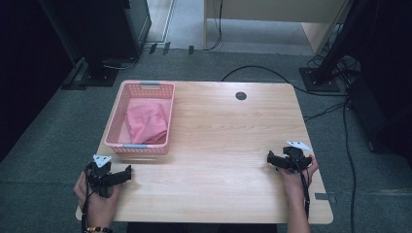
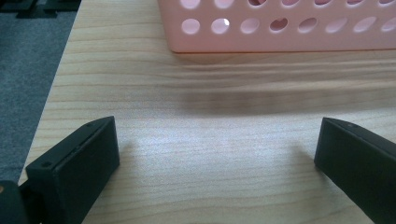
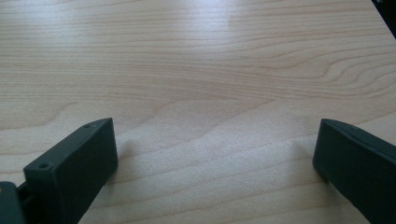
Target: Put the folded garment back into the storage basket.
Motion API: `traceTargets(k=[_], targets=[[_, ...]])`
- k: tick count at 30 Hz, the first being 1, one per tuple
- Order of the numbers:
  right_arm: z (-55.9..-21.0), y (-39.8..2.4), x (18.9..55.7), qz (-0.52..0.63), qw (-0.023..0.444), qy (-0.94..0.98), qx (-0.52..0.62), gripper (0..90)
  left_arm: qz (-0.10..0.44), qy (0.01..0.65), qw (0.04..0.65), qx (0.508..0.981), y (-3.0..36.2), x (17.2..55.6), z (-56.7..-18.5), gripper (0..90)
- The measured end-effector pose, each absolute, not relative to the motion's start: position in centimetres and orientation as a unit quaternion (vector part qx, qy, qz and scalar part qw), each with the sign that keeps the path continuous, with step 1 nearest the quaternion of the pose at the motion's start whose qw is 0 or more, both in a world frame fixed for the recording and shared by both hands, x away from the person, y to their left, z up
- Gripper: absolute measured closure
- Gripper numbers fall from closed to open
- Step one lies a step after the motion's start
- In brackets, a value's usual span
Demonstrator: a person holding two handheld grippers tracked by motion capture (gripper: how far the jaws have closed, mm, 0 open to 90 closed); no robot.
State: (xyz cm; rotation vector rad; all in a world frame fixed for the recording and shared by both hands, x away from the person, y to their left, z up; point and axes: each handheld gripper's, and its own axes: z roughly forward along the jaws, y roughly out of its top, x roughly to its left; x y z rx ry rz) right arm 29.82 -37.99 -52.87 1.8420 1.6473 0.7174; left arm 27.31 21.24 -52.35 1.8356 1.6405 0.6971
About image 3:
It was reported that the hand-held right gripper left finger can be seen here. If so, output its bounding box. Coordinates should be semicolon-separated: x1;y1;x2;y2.
22;117;120;224

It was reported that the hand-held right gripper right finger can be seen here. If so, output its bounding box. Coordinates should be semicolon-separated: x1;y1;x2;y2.
312;118;396;224

